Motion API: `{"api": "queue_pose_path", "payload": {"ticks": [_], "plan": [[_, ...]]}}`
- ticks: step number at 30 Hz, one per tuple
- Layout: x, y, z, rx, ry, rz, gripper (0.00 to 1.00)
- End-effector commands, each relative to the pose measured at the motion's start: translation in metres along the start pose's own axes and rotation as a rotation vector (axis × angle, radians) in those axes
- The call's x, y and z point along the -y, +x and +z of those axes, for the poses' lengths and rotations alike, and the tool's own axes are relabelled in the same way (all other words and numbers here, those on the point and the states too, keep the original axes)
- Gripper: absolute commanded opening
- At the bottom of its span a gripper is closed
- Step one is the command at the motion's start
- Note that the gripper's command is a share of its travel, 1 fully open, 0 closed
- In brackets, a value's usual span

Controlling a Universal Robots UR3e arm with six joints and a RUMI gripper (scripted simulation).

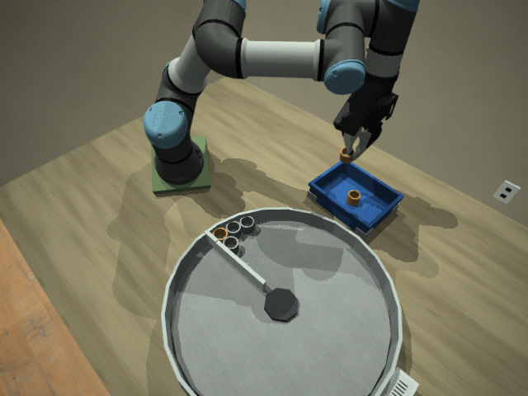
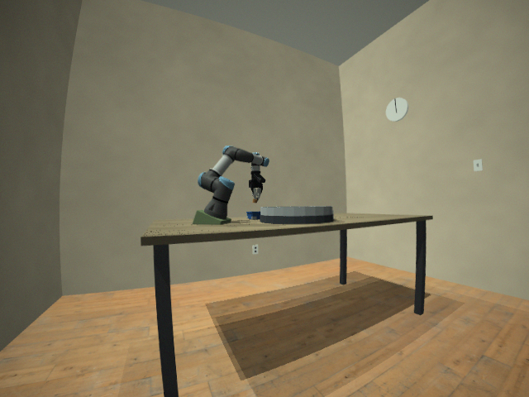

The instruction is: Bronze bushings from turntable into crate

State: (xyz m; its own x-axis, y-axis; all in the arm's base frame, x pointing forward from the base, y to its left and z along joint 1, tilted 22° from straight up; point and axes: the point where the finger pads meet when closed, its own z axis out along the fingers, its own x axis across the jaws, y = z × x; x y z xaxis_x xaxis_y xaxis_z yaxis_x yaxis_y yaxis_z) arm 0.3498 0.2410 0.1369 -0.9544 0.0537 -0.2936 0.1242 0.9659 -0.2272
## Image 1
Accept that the bronze bushing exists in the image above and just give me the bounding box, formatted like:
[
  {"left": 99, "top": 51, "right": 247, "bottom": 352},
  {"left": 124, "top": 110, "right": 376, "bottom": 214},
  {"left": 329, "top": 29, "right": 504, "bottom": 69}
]
[
  {"left": 212, "top": 228, "right": 228, "bottom": 243},
  {"left": 346, "top": 190, "right": 361, "bottom": 206},
  {"left": 340, "top": 147, "right": 352, "bottom": 163}
]

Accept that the grey metal bushing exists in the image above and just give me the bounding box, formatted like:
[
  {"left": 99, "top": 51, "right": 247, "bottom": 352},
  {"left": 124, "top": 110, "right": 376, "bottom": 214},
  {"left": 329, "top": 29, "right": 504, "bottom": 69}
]
[
  {"left": 239, "top": 216, "right": 255, "bottom": 234},
  {"left": 226, "top": 221, "right": 242, "bottom": 238},
  {"left": 223, "top": 236, "right": 239, "bottom": 255}
]

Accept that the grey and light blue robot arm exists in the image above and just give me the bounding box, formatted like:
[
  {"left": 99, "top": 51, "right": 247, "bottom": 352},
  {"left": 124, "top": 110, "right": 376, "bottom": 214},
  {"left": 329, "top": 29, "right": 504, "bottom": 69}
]
[{"left": 144, "top": 0, "right": 420, "bottom": 185}]

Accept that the grey round turntable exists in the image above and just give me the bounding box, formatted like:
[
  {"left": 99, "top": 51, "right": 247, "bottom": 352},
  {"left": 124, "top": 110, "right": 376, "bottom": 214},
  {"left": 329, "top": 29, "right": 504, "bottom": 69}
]
[{"left": 161, "top": 207, "right": 419, "bottom": 396}]

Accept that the blue crate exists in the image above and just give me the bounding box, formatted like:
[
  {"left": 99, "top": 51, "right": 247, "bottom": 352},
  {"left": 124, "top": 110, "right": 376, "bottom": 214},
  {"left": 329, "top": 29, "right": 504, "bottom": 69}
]
[{"left": 307, "top": 161, "right": 404, "bottom": 240}]

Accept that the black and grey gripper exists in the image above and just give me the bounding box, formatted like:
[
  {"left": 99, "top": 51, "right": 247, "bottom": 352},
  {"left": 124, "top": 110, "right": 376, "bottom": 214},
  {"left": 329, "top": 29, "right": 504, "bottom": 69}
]
[{"left": 342, "top": 65, "right": 400, "bottom": 162}]

